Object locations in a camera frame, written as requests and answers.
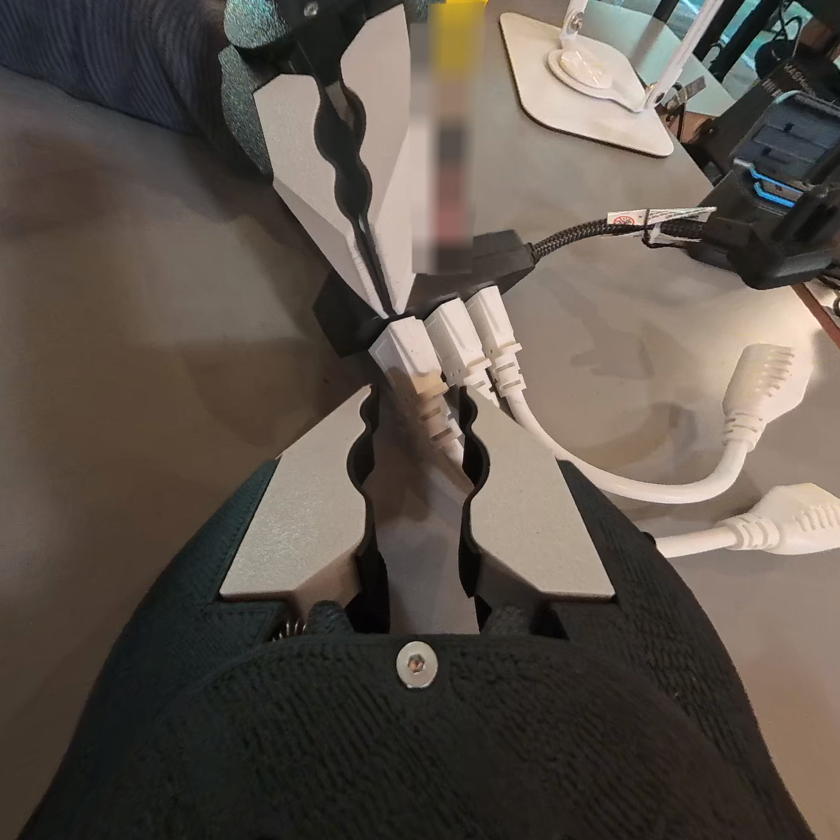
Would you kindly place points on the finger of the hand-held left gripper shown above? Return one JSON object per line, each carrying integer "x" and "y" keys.
{"x": 295, "y": 144}
{"x": 387, "y": 131}

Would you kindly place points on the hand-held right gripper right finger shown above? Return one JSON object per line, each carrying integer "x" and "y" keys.
{"x": 538, "y": 525}

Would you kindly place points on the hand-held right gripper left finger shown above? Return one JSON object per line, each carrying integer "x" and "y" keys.
{"x": 295, "y": 525}

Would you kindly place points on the black power strip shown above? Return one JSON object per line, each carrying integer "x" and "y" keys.
{"x": 499, "y": 259}

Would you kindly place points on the person's left forearm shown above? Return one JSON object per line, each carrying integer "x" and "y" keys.
{"x": 98, "y": 52}

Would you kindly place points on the white board stand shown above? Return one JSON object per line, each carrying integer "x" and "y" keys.
{"x": 590, "y": 85}

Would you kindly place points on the brown-edged desk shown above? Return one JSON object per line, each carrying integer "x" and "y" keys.
{"x": 825, "y": 315}

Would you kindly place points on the black device with white print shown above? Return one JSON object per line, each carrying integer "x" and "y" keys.
{"x": 787, "y": 75}

